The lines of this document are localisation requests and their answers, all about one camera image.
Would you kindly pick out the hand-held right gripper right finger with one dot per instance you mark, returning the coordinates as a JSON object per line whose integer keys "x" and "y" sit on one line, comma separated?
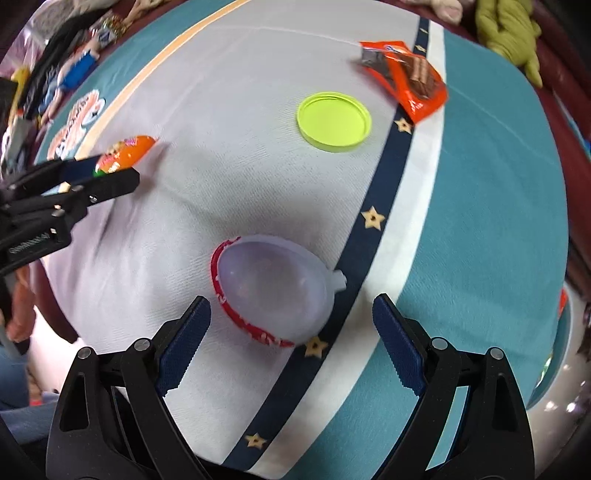
{"x": 399, "y": 346}

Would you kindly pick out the orange candy packet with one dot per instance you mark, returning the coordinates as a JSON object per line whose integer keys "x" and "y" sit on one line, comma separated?
{"x": 129, "y": 150}

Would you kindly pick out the orange snack wrapper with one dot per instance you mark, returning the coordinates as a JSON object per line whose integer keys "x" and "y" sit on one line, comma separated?
{"x": 415, "y": 92}

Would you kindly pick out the pile of assorted clutter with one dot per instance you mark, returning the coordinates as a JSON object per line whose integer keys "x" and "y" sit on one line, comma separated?
{"x": 60, "y": 78}

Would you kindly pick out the teal and white printed tablecloth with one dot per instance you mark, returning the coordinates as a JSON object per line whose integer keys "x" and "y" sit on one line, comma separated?
{"x": 485, "y": 230}

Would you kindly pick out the yellow-green plastic lid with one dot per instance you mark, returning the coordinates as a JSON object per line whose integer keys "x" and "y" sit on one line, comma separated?
{"x": 332, "y": 120}

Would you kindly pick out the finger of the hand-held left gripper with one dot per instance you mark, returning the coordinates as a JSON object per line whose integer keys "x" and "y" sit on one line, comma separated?
{"x": 81, "y": 168}
{"x": 115, "y": 182}

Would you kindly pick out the clear plastic cup red rim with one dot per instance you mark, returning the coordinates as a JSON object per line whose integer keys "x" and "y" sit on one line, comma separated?
{"x": 272, "y": 286}

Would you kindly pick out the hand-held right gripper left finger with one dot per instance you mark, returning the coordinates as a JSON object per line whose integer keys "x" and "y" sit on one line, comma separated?
{"x": 182, "y": 350}

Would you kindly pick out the person's left hand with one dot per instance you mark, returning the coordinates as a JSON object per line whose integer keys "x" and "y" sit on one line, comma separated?
{"x": 22, "y": 304}

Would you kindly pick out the green dinosaur plush toy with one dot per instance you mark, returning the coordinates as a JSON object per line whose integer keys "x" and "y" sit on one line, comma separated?
{"x": 503, "y": 27}

